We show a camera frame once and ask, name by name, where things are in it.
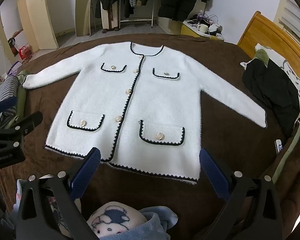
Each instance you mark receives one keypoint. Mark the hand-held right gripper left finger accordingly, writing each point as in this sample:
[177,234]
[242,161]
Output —
[86,172]

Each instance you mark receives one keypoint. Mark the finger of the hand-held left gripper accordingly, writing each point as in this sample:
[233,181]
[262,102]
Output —
[5,104]
[27,123]

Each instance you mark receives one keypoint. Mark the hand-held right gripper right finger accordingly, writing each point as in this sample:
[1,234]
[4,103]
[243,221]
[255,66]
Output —
[212,172]

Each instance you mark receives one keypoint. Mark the white cardigan black trim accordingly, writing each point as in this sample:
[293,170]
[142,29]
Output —
[145,100]

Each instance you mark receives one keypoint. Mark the white clothes rack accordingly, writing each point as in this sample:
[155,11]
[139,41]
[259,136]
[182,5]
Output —
[136,20]

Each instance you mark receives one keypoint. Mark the striped cloth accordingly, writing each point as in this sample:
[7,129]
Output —
[7,87]

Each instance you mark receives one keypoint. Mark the green cloth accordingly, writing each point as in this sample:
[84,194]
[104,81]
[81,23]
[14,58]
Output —
[21,97]

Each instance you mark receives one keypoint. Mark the brown fleece blanket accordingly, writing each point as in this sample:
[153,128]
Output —
[227,145]

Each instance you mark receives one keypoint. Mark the cartoon bear pillow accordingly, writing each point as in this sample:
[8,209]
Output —
[112,220]

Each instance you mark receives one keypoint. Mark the red bag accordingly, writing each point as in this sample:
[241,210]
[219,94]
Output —
[25,52]

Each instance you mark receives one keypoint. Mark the small white device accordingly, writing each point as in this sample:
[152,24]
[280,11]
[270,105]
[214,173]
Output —
[278,146]

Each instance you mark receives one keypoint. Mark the blue fleece cloth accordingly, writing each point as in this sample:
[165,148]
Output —
[157,220]

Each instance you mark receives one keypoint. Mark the cream wardrobe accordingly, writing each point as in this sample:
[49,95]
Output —
[40,17]

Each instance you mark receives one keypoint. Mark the black garment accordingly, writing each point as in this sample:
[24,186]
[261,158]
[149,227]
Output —
[270,87]

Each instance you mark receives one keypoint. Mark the standing mirror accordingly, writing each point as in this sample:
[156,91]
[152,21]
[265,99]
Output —
[83,10]

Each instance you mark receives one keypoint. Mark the bear print pillow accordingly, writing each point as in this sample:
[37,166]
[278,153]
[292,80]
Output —
[298,80]

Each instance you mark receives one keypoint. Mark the green and white pillow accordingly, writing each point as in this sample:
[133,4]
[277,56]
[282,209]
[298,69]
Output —
[262,53]

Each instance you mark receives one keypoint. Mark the cream ribbed suitcase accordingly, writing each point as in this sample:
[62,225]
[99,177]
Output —
[105,20]

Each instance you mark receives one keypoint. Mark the yellow nightstand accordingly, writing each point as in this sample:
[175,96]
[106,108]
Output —
[189,30]

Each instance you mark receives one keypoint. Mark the white mug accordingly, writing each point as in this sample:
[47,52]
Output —
[202,28]

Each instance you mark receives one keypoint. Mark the wooden headboard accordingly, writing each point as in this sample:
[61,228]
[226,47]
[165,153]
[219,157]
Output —
[270,32]

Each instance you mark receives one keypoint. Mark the beige box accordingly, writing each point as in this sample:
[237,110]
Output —
[168,25]

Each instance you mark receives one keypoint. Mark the purple bottle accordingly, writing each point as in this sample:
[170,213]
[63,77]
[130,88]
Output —
[200,16]

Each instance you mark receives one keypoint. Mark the black puffer coat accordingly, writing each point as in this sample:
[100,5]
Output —
[180,0]

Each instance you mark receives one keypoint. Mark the window blind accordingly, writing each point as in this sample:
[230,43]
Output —
[292,15]

